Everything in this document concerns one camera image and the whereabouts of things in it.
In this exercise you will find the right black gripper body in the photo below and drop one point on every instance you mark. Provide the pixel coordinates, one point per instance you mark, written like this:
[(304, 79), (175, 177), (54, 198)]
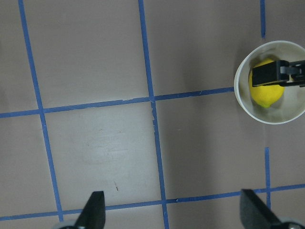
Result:
[(294, 73)]

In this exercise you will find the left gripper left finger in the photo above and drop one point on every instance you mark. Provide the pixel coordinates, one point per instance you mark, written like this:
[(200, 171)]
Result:
[(93, 215)]

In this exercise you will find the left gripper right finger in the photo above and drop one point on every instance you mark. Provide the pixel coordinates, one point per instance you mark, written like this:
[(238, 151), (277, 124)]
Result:
[(254, 213)]

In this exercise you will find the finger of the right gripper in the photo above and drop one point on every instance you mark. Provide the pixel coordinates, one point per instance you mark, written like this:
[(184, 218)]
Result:
[(270, 74)]

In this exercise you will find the yellow lemon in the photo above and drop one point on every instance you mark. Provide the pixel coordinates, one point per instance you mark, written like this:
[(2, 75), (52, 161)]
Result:
[(265, 96)]

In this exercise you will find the cream ceramic bowl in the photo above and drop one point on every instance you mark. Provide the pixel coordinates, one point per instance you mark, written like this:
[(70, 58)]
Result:
[(291, 105)]

